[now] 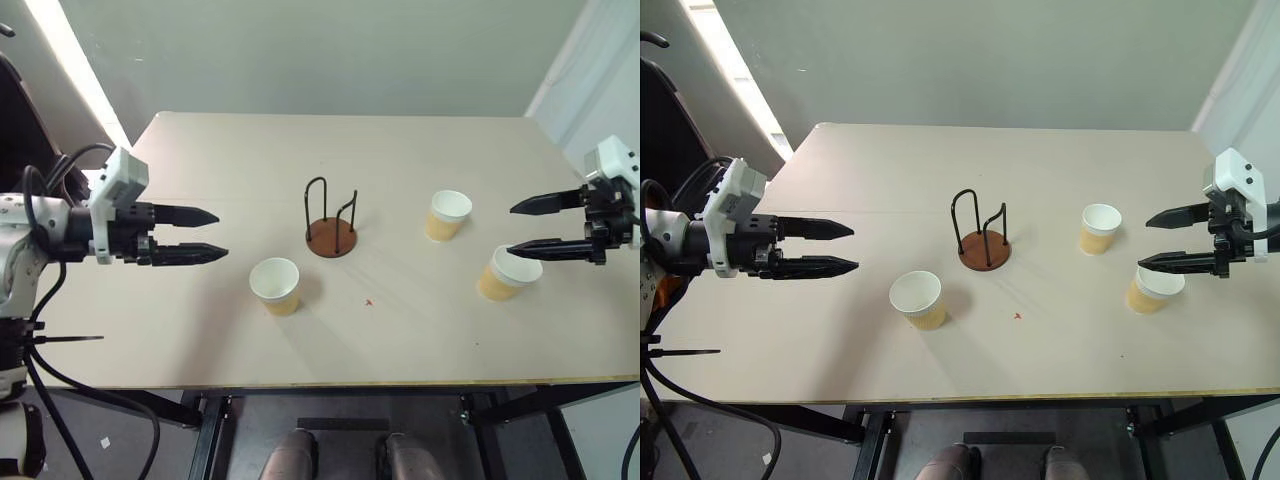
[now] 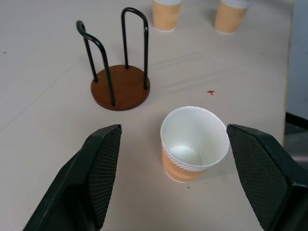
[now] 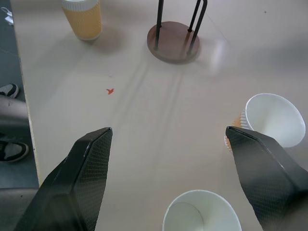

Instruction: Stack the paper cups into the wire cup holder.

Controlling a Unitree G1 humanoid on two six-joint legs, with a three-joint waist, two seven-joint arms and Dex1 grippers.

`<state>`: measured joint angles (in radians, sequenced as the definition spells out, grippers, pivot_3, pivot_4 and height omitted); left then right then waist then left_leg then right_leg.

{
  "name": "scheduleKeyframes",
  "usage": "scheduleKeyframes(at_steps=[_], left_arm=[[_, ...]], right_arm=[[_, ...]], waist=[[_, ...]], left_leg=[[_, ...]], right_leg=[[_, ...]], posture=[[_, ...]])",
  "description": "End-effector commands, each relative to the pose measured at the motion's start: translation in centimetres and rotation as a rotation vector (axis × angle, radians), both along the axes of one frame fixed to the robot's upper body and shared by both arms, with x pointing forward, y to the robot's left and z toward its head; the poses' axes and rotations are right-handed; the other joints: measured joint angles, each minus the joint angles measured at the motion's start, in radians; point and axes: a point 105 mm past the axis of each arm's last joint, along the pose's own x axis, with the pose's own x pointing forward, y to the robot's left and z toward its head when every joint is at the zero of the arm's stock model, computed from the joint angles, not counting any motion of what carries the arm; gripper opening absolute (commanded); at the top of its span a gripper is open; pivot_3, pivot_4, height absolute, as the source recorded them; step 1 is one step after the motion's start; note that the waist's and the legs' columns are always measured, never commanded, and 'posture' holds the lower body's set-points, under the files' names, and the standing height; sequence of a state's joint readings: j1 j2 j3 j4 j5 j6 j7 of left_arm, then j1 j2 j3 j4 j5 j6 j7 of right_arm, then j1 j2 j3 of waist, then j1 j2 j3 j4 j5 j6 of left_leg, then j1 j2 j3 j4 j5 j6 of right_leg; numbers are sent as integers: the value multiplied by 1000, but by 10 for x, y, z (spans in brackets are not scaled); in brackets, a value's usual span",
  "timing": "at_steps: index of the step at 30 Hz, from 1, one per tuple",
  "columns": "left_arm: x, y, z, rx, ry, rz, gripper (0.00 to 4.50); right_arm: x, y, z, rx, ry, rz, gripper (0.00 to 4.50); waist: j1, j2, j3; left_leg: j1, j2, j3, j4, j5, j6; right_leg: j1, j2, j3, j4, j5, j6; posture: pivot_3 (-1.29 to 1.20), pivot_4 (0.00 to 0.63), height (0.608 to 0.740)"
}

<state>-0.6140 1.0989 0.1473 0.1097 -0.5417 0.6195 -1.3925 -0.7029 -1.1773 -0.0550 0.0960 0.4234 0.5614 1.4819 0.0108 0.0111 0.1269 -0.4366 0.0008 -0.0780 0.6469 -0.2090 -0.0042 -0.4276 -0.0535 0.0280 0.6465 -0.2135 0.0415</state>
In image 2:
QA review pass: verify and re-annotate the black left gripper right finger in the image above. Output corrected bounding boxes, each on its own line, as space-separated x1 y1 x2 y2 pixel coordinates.
226 123 308 231

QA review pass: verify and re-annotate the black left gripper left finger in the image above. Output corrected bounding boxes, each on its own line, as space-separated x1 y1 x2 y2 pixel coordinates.
23 124 123 231

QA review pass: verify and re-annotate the orange ribbed paper cup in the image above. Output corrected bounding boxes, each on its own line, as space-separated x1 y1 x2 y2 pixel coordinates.
152 0 182 33
160 106 230 184
214 0 250 36

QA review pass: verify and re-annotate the wooden cup holder stand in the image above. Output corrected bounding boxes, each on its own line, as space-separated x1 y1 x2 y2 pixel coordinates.
76 7 151 112

